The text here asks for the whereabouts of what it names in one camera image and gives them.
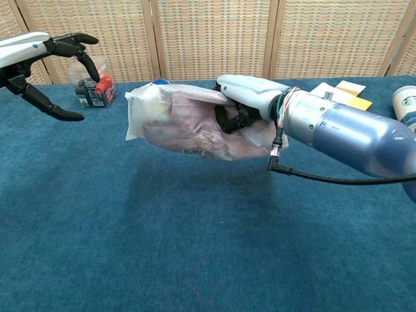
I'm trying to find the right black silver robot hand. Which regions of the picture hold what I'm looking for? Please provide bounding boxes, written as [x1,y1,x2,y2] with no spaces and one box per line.
[213,74,290,134]

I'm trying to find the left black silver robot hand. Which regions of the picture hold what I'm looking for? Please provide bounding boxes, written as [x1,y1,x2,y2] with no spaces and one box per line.
[0,31,101,122]

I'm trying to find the pink floral clothes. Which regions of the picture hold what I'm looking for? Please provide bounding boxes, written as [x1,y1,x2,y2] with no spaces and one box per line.
[142,94,274,160]

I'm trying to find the white translucent plastic bag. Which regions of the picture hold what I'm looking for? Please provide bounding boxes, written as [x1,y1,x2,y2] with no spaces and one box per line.
[125,83,289,162]

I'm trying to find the woven rattan folding screen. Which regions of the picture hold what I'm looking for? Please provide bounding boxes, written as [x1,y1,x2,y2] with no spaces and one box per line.
[0,0,416,85]

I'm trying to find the clear box with red items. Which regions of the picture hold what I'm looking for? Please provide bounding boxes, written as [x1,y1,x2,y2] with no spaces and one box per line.
[68,57,118,110]

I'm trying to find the white brown paper card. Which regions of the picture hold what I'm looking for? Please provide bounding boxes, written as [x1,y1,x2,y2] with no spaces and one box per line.
[334,81,365,98]

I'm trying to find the white yellow booklet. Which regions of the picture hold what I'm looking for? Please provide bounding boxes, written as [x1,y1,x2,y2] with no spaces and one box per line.
[308,82,373,113]

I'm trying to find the white Starbucks cup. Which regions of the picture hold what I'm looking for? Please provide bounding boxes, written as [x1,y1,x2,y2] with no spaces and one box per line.
[391,85,416,133]

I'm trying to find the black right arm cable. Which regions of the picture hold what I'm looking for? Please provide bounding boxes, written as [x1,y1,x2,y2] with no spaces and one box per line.
[266,126,416,186]

